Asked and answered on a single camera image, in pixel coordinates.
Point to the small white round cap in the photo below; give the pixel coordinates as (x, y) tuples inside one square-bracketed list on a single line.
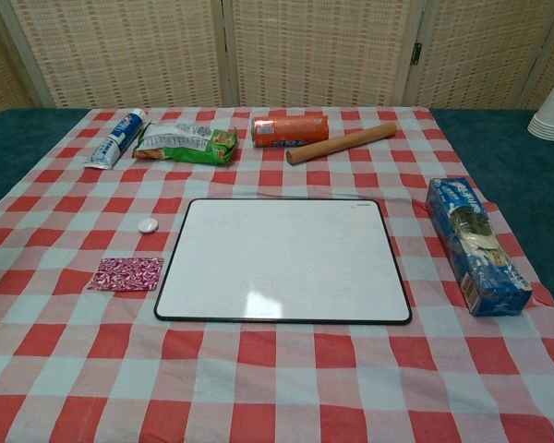
[(146, 225)]

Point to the red white patterned packet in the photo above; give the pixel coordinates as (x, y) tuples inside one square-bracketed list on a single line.
[(127, 275)]

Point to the white board with black frame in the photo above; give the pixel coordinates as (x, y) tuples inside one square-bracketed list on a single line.
[(281, 258)]

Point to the orange biscuit roll pack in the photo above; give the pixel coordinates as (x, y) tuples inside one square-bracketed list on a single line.
[(288, 129)]

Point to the wooden rolling pin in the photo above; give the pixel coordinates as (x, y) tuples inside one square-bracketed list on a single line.
[(341, 143)]

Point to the green snack bag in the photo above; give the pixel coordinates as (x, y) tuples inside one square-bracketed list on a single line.
[(189, 145)]

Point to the red white checked tablecloth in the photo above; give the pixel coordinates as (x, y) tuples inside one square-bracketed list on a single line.
[(277, 369)]

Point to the blue white toothpaste tube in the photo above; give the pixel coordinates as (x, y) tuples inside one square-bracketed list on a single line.
[(115, 138)]

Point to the blue cookie box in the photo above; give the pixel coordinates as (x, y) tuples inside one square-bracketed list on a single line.
[(475, 244)]

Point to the dark screen hinge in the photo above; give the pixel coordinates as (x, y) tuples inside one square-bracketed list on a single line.
[(415, 53)]

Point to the woven folding screen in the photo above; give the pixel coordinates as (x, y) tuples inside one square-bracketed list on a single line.
[(120, 51)]

